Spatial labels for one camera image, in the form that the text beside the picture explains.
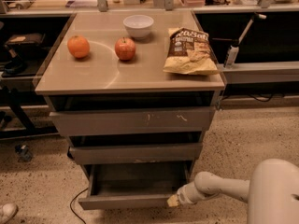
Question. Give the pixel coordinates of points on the grey bottom drawer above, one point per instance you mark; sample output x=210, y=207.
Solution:
x=134, y=185

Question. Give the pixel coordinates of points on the black office chair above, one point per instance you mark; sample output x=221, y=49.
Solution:
x=24, y=50

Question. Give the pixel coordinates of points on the red apple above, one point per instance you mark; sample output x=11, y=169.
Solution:
x=125, y=49

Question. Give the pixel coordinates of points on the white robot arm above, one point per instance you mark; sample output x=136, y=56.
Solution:
x=272, y=193

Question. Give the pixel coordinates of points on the grey drawer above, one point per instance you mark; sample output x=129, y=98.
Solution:
x=136, y=148
x=128, y=113
x=134, y=185

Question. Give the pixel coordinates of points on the white bowl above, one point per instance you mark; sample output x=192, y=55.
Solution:
x=138, y=26

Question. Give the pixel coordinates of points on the orange fruit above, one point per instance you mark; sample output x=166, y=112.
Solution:
x=78, y=46

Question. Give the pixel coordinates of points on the grey middle drawer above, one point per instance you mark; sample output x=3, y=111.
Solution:
x=136, y=148

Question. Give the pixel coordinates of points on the yellow brown chip bag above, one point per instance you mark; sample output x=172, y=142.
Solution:
x=189, y=53

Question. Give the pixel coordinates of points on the white shoe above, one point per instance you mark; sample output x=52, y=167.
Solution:
x=7, y=212

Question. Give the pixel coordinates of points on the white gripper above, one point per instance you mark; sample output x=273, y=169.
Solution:
x=183, y=192

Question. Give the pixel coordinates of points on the small dark floor object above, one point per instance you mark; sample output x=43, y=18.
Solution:
x=23, y=152

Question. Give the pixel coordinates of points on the grey drawer cabinet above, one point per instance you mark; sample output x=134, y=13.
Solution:
x=102, y=72

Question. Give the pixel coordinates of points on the grey top drawer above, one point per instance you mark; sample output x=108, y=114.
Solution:
x=128, y=113

